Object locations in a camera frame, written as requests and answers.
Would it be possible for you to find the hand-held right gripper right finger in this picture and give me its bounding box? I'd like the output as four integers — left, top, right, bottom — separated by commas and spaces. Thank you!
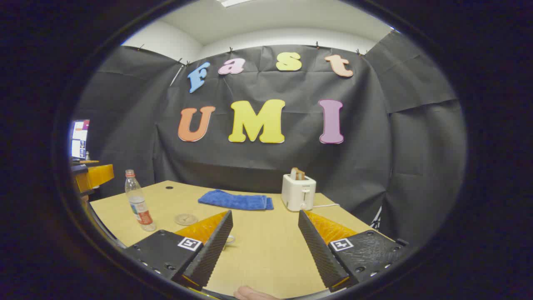
298, 210, 411, 293

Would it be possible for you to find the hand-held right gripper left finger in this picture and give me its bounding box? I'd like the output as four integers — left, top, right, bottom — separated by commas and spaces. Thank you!
125, 210, 234, 291

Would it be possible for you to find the black backdrop cloth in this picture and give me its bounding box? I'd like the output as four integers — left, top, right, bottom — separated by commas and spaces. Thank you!
73, 31, 467, 246

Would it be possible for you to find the clear plastic water bottle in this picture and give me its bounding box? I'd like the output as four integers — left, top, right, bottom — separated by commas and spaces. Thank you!
125, 169, 157, 232

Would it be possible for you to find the white toaster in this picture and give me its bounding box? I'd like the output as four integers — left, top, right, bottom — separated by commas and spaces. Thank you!
281, 173, 316, 212

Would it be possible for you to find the blue towel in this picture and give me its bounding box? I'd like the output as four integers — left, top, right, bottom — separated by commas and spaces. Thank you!
198, 190, 274, 211

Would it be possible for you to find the computer monitor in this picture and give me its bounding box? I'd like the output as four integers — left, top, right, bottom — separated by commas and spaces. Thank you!
70, 120, 90, 160

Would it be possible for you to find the round brown coaster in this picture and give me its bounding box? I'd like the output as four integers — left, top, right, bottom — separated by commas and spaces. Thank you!
174, 213, 199, 226

